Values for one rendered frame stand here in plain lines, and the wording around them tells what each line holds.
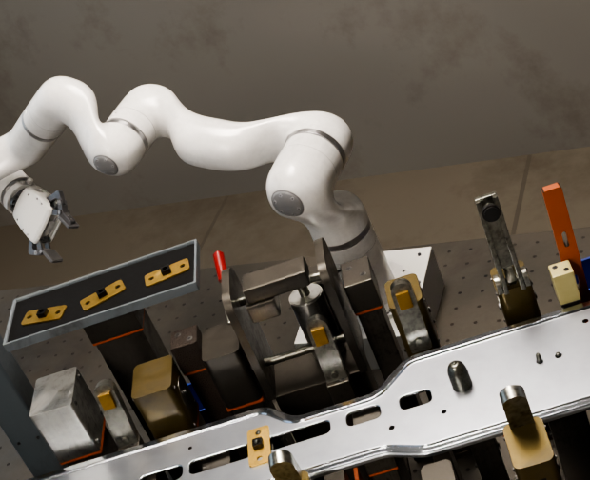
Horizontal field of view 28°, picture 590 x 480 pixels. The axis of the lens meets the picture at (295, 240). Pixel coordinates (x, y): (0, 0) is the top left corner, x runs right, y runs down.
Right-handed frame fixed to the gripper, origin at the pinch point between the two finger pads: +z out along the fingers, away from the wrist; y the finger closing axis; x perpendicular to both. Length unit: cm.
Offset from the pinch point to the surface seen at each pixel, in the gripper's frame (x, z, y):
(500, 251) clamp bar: 2, 86, -62
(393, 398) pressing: 15, 90, -36
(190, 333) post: 23, 55, -22
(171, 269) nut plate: 19, 43, -26
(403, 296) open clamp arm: 9, 79, -48
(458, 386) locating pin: 13, 97, -44
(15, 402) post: 30.5, 33.2, 11.3
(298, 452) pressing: 26, 86, -24
